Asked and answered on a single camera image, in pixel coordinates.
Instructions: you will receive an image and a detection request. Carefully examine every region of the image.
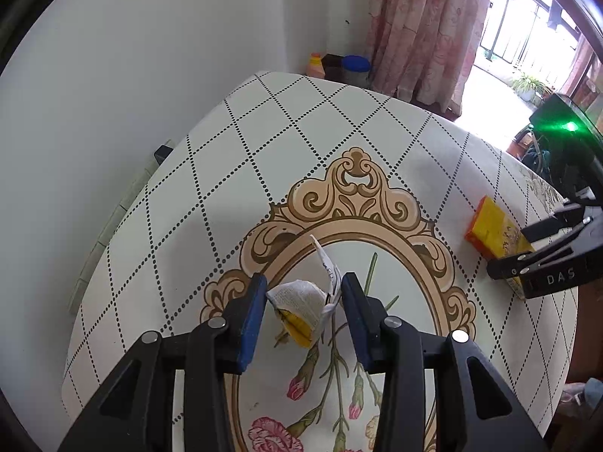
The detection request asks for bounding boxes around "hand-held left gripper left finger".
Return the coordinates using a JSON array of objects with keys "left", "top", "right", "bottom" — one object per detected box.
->
[{"left": 57, "top": 273, "right": 269, "bottom": 452}]

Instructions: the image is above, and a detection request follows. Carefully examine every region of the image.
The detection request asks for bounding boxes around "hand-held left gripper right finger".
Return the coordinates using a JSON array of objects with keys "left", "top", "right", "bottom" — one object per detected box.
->
[{"left": 341, "top": 272, "right": 552, "bottom": 452}]

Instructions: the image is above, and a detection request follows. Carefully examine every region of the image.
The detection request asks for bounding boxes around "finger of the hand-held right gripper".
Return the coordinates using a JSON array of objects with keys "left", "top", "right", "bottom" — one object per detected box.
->
[
  {"left": 486, "top": 214, "right": 599, "bottom": 283},
  {"left": 519, "top": 200, "right": 599, "bottom": 246}
]

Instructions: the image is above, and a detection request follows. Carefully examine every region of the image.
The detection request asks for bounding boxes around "yellow box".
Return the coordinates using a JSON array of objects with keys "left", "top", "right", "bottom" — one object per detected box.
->
[{"left": 465, "top": 196, "right": 538, "bottom": 299}]

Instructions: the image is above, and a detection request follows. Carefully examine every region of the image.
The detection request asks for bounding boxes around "torn white yellow wrapper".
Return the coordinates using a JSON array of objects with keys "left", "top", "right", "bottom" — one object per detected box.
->
[{"left": 266, "top": 234, "right": 342, "bottom": 349}]

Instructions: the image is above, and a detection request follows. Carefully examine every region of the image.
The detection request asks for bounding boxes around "blue garment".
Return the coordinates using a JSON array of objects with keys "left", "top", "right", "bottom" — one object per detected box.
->
[{"left": 528, "top": 136, "right": 557, "bottom": 173}]

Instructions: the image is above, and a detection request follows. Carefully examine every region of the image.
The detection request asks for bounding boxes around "potted plant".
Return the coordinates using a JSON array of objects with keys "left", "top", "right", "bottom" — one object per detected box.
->
[{"left": 511, "top": 73, "right": 549, "bottom": 102}]

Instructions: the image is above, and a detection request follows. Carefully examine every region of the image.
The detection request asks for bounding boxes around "balcony railing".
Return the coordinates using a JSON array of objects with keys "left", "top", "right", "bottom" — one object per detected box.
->
[{"left": 481, "top": 0, "right": 580, "bottom": 64}]

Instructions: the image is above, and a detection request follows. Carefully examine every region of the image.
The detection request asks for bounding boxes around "white patterned tablecloth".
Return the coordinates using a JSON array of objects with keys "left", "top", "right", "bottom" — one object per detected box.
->
[{"left": 61, "top": 70, "right": 580, "bottom": 452}]

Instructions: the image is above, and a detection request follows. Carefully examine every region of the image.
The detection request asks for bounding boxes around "pink floral curtain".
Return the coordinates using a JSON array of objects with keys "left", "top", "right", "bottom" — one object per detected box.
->
[{"left": 367, "top": 0, "right": 495, "bottom": 109}]

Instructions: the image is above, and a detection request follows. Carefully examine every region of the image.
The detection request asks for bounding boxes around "blue lidded jar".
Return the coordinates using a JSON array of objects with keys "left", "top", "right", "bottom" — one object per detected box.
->
[{"left": 341, "top": 55, "right": 370, "bottom": 88}]

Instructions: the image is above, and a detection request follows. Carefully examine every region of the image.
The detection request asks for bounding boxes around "black box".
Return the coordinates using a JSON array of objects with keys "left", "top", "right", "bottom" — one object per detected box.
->
[{"left": 323, "top": 54, "right": 352, "bottom": 83}]

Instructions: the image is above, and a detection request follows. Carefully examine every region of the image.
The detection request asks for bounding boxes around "yellow bottle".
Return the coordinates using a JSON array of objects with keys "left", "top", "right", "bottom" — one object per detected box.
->
[{"left": 306, "top": 53, "right": 327, "bottom": 79}]

